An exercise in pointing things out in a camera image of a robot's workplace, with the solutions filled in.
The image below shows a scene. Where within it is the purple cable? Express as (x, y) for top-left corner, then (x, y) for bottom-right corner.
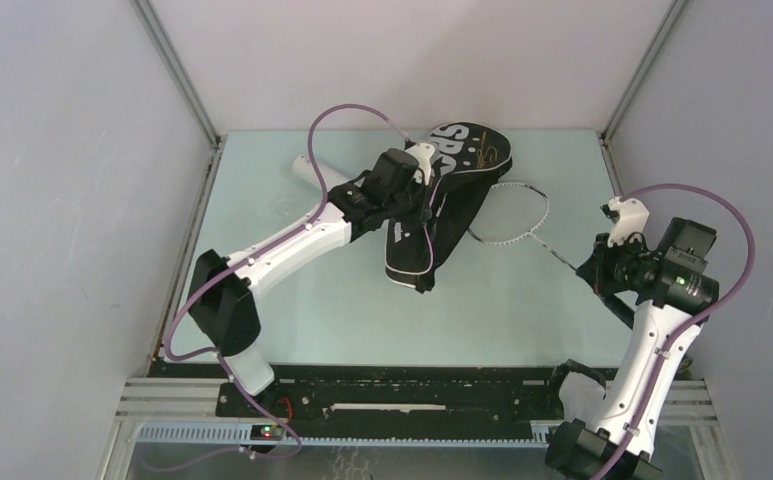
(591, 184), (757, 480)
(161, 103), (414, 460)

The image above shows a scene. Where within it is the black racket cover bag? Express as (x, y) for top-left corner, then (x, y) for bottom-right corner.
(385, 121), (513, 293)

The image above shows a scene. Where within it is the left electronics board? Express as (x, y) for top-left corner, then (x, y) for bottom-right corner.
(250, 424), (286, 441)

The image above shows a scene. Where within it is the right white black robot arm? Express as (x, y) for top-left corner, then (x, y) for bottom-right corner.
(543, 217), (719, 479)

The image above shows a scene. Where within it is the white shuttlecock tube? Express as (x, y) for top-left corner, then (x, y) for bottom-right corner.
(291, 155), (355, 198)

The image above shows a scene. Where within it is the white badminton racket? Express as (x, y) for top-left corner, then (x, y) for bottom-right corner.
(467, 181), (576, 272)

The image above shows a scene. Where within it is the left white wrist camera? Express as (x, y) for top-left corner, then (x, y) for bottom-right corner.
(405, 142), (439, 186)

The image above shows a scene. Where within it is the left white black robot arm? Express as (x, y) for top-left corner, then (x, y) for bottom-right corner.
(186, 142), (438, 417)

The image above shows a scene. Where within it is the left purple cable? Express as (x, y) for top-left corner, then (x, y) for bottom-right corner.
(161, 103), (414, 460)

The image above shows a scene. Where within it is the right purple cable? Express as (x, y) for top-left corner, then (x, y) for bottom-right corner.
(591, 184), (757, 480)

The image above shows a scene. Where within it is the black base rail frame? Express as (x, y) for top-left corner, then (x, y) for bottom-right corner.
(120, 360), (719, 458)

